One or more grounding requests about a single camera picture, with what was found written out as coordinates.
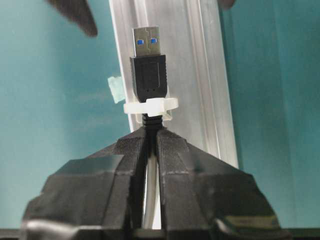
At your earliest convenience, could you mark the aluminium extrusion rail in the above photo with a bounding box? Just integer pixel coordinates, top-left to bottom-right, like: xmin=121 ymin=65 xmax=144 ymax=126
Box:
xmin=109 ymin=0 xmax=238 ymax=167

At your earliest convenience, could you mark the black USB cable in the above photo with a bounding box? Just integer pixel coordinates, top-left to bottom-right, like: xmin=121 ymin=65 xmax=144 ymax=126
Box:
xmin=129 ymin=25 xmax=168 ymax=230

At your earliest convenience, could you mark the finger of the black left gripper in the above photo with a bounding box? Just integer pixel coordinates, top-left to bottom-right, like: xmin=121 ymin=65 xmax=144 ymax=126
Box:
xmin=217 ymin=0 xmax=236 ymax=10
xmin=46 ymin=0 xmax=98 ymax=37

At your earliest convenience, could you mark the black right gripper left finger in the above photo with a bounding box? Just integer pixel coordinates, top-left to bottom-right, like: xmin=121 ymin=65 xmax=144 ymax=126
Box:
xmin=20 ymin=128 xmax=146 ymax=240

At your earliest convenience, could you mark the white cable ring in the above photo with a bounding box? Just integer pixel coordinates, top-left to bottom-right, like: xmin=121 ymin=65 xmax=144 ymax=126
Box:
xmin=123 ymin=97 xmax=179 ymax=118

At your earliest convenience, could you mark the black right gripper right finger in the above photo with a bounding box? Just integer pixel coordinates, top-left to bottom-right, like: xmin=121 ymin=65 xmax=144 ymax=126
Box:
xmin=156 ymin=129 xmax=292 ymax=240

